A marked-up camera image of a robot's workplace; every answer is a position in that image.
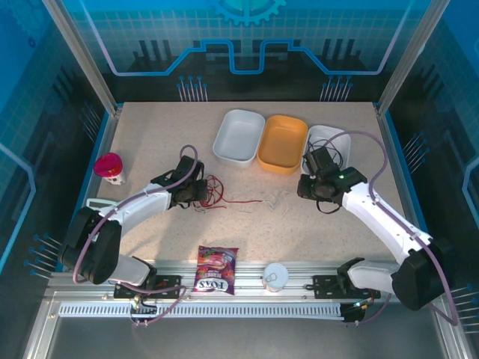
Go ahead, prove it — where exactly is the thin black cable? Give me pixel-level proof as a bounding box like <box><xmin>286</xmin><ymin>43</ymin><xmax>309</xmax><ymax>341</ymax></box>
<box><xmin>307</xmin><ymin>131</ymin><xmax>346</xmax><ymax>170</ymax></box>

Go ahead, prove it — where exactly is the thin white cable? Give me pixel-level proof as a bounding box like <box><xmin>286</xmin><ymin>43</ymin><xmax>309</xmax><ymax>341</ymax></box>
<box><xmin>224</xmin><ymin>188</ymin><xmax>292</xmax><ymax>218</ymax></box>

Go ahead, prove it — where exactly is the thin red cable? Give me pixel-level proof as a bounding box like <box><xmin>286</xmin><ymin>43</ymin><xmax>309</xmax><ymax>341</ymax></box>
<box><xmin>198</xmin><ymin>174</ymin><xmax>263</xmax><ymax>214</ymax></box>

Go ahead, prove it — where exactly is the white plastic tray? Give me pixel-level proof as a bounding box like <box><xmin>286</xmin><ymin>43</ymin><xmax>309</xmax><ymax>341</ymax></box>
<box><xmin>212</xmin><ymin>108</ymin><xmax>266</xmax><ymax>169</ymax></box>
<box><xmin>301</xmin><ymin>124</ymin><xmax>352</xmax><ymax>175</ymax></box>

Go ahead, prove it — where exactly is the orange plastic tray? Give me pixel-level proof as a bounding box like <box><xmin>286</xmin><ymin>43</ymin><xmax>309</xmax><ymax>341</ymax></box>
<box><xmin>256</xmin><ymin>114</ymin><xmax>309</xmax><ymax>176</ymax></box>

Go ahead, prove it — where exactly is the purple candy bag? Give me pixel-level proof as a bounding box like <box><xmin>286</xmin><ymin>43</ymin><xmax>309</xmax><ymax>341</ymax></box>
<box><xmin>192</xmin><ymin>245</ymin><xmax>240</xmax><ymax>296</ymax></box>

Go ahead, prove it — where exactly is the pink lidded white cup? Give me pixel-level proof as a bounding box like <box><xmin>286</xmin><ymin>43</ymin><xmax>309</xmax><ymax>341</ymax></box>
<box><xmin>93</xmin><ymin>152</ymin><xmax>126</xmax><ymax>187</ymax></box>

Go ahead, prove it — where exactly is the white calculator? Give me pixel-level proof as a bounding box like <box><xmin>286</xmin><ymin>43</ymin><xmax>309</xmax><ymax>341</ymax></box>
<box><xmin>86</xmin><ymin>197</ymin><xmax>118</xmax><ymax>209</ymax></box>

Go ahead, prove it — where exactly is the white tin can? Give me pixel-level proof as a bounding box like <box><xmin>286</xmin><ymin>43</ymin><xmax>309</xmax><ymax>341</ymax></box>
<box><xmin>261</xmin><ymin>263</ymin><xmax>290</xmax><ymax>295</ymax></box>

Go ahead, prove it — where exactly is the aluminium side rail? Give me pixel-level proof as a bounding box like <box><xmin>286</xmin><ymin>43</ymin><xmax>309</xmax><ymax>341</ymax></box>
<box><xmin>373</xmin><ymin>104</ymin><xmax>431</xmax><ymax>272</ymax></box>
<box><xmin>55</xmin><ymin>106</ymin><xmax>123</xmax><ymax>272</ymax></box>

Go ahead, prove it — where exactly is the aluminium mounting rail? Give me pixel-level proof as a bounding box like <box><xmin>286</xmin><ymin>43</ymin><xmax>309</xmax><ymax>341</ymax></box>
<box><xmin>44</xmin><ymin>260</ymin><xmax>450</xmax><ymax>304</ymax></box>

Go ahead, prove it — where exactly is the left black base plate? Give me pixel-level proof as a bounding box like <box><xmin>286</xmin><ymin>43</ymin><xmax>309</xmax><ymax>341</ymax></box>
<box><xmin>114</xmin><ymin>274</ymin><xmax>184</xmax><ymax>300</ymax></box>

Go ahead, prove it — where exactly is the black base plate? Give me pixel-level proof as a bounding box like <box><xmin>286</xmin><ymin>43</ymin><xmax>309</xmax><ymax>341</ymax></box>
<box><xmin>312</xmin><ymin>274</ymin><xmax>382</xmax><ymax>300</ymax></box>
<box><xmin>114</xmin><ymin>274</ymin><xmax>184</xmax><ymax>300</ymax></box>

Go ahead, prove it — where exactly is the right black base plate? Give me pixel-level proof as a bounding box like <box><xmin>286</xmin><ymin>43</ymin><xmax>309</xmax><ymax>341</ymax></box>
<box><xmin>312</xmin><ymin>274</ymin><xmax>382</xmax><ymax>300</ymax></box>

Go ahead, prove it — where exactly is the white slotted cable duct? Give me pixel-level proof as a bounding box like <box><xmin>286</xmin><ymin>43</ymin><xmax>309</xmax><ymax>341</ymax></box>
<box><xmin>58</xmin><ymin>301</ymin><xmax>344</xmax><ymax>319</ymax></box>

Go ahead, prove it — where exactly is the aluminium frame post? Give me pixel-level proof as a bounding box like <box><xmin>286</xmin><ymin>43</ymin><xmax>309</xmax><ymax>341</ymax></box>
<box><xmin>40</xmin><ymin>0</ymin><xmax>123</xmax><ymax>115</ymax></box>
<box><xmin>373</xmin><ymin>0</ymin><xmax>450</xmax><ymax>115</ymax></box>

